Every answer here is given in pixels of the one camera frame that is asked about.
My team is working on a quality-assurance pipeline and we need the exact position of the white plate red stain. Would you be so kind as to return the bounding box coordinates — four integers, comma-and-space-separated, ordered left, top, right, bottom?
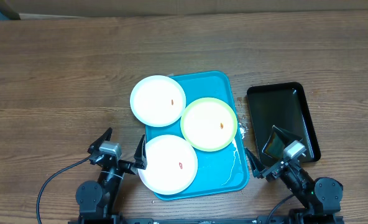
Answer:
139, 134, 198, 195

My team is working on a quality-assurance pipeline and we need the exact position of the yellow green sponge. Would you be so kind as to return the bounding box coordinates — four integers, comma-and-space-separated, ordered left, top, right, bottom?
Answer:
262, 132, 285, 159

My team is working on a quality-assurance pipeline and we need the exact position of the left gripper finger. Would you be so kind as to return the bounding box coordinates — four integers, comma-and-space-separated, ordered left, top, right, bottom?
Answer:
134, 134, 147, 170
87, 128, 113, 154

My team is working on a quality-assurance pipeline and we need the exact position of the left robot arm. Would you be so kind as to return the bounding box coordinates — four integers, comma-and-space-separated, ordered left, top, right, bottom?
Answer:
75, 128, 147, 223

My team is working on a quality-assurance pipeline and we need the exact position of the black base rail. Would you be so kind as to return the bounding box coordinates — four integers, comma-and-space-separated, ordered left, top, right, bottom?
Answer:
67, 216, 345, 224

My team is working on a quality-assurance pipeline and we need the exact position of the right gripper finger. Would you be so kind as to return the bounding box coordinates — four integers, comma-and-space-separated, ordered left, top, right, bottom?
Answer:
272, 126, 302, 146
245, 147, 265, 179

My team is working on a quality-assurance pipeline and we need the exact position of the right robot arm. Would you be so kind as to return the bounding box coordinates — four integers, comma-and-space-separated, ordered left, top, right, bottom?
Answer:
245, 126, 344, 223

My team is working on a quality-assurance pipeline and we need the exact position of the black plastic tray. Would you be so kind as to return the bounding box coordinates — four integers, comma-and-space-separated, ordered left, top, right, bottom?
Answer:
247, 82, 321, 166

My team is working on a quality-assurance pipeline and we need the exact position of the white plate green rim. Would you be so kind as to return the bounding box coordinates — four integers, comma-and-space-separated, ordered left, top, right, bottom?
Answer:
180, 97, 238, 152

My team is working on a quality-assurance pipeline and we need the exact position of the white plate blue rim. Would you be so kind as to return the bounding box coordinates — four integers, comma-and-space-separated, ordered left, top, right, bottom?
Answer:
130, 75, 186, 128

